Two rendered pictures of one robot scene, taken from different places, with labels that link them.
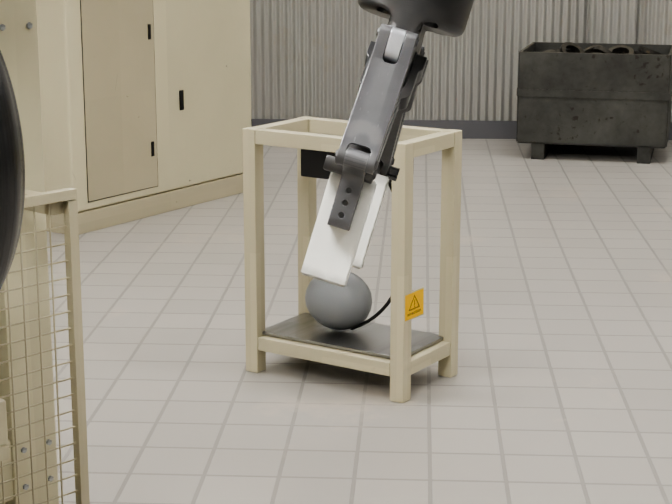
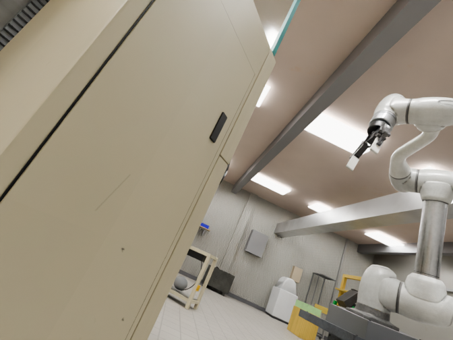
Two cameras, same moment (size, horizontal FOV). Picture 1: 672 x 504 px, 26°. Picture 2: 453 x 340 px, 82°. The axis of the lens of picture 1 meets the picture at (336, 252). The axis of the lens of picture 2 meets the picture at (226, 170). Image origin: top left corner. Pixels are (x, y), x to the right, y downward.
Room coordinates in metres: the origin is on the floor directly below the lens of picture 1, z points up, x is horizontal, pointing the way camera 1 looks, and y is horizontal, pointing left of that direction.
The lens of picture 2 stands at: (0.18, 0.52, 0.66)
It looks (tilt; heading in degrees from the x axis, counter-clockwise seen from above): 20 degrees up; 354
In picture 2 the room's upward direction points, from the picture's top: 25 degrees clockwise
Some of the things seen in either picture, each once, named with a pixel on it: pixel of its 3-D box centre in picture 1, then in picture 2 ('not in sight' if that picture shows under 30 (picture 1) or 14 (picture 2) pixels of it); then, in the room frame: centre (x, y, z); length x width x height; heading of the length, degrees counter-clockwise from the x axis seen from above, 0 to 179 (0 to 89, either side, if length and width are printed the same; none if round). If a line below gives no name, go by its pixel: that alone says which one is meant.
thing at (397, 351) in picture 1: (351, 253); (187, 274); (4.53, -0.05, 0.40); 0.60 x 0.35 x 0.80; 57
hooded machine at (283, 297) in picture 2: not in sight; (283, 298); (9.06, -3.95, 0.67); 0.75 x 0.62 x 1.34; 87
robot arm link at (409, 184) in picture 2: not in sight; (404, 180); (1.35, -0.54, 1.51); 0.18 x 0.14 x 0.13; 129
